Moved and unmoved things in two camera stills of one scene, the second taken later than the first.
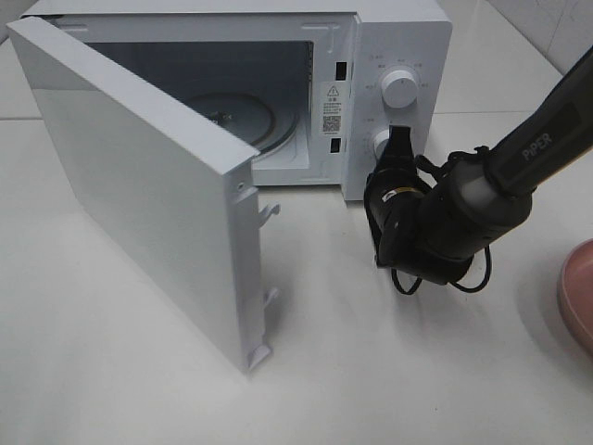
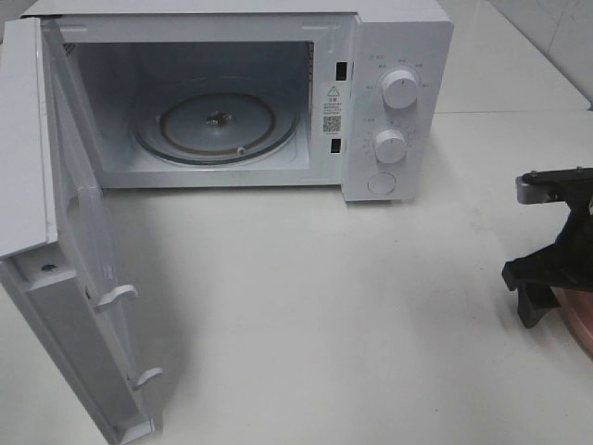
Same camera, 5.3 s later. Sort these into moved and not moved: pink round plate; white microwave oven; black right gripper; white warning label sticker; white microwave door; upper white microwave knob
Moved: black right gripper; white microwave door
Not moved: white microwave oven; pink round plate; white warning label sticker; upper white microwave knob
